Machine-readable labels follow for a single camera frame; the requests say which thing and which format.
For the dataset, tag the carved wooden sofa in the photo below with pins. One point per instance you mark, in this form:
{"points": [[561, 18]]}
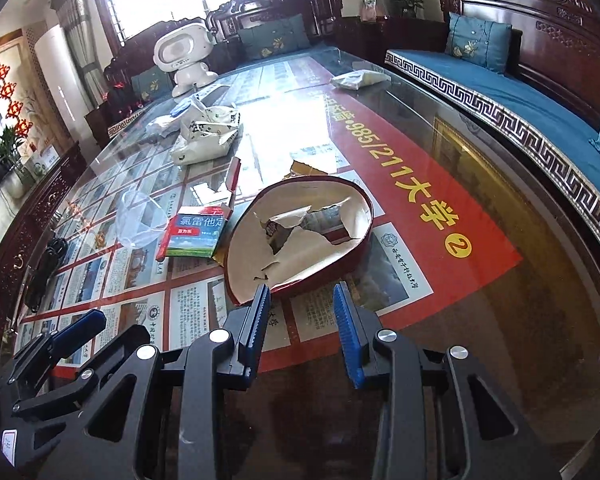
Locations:
{"points": [[555, 25]]}

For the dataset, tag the small white box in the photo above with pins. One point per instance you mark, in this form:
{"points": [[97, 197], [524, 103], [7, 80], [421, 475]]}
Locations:
{"points": [[45, 155]]}

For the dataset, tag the torn brown cardboard piece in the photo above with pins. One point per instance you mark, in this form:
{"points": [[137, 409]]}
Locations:
{"points": [[302, 167]]}

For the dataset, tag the blue sofa seat cushion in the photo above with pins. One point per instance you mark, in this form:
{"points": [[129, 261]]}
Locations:
{"points": [[505, 95]]}

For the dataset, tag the wooden corner side table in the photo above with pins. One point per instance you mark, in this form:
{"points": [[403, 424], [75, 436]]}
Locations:
{"points": [[375, 35]]}

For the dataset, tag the torn red paper box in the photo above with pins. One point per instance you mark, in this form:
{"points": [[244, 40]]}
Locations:
{"points": [[260, 260]]}

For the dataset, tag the framed calligraphy wall art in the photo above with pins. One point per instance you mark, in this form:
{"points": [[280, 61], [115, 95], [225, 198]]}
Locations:
{"points": [[20, 55]]}

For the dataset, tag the white robot toy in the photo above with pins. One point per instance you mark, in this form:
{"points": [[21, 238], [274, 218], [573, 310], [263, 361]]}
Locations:
{"points": [[182, 52]]}

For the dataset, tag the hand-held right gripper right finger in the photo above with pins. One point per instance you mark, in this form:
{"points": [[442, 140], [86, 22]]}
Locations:
{"points": [[347, 335]]}

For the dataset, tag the carved wooden armchair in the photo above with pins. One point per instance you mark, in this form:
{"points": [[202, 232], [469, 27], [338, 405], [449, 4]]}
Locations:
{"points": [[130, 60], [280, 5]]}

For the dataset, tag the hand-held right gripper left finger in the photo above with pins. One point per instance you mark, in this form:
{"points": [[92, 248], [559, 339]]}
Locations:
{"points": [[257, 332]]}

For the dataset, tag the printed poster under glass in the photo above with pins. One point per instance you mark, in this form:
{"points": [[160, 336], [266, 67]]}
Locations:
{"points": [[405, 170]]}

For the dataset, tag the red knot decoration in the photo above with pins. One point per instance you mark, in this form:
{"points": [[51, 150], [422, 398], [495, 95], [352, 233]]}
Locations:
{"points": [[10, 95]]}

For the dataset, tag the white plastic wrapper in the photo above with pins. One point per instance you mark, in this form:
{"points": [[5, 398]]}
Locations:
{"points": [[162, 125]]}

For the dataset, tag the clear plastic cup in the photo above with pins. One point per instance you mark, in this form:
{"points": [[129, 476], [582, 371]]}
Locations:
{"points": [[140, 215]]}

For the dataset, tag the green plant in vase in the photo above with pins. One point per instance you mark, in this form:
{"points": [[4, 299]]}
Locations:
{"points": [[7, 150]]}

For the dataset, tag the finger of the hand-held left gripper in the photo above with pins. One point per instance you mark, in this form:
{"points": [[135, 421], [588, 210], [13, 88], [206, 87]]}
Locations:
{"points": [[77, 327], [105, 355]]}

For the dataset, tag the wooden television cabinet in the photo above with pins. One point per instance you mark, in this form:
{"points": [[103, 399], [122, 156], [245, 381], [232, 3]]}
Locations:
{"points": [[25, 210]]}

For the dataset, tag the green and red medicine box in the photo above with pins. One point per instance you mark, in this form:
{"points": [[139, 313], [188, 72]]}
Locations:
{"points": [[190, 240]]}

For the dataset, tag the white packet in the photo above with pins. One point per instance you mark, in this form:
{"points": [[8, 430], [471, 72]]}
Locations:
{"points": [[360, 79]]}

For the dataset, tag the grey patterned curtain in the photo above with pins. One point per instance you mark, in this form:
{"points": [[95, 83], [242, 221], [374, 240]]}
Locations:
{"points": [[77, 35]]}

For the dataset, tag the white printed paper bag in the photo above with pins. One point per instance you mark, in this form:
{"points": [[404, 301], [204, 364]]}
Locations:
{"points": [[207, 132]]}

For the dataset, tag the white standing air conditioner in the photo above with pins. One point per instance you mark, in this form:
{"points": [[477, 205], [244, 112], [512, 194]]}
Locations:
{"points": [[60, 75]]}

